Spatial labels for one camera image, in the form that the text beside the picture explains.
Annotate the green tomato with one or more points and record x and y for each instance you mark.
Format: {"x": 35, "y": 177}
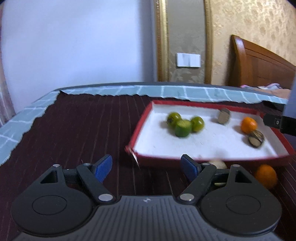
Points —
{"x": 172, "y": 119}
{"x": 197, "y": 124}

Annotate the clothes pile on bed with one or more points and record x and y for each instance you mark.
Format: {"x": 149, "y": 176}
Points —
{"x": 273, "y": 89}

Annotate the blue electric kettle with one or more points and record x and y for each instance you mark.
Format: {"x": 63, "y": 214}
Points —
{"x": 290, "y": 108}

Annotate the teal checked tablecloth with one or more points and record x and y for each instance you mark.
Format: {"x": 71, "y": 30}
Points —
{"x": 12, "y": 132}

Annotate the dark maroon striped cloth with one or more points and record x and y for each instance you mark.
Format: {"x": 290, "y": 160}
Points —
{"x": 77, "y": 129}

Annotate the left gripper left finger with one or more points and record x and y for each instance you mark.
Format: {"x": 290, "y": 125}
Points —
{"x": 92, "y": 177}

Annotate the black sugarcane piece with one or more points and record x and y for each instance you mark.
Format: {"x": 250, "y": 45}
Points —
{"x": 224, "y": 116}

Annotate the wooden bed headboard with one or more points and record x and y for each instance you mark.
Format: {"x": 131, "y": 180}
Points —
{"x": 254, "y": 66}

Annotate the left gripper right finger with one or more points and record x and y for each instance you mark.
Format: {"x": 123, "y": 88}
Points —
{"x": 200, "y": 175}

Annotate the orange mandarin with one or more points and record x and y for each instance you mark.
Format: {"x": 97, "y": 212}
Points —
{"x": 248, "y": 125}
{"x": 266, "y": 175}

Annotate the white wall switch panel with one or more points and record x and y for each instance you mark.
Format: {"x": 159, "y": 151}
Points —
{"x": 188, "y": 60}

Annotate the cut green lime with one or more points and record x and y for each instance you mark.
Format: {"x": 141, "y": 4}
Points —
{"x": 183, "y": 128}

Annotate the sugarcane piece white end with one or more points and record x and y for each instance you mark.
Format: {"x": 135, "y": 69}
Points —
{"x": 221, "y": 174}

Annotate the gold picture frame panel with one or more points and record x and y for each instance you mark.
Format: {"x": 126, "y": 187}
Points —
{"x": 183, "y": 27}

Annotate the knobby sugarcane piece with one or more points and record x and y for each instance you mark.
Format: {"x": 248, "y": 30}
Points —
{"x": 256, "y": 138}

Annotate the red shallow cardboard box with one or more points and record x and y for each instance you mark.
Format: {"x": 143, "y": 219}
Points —
{"x": 153, "y": 143}

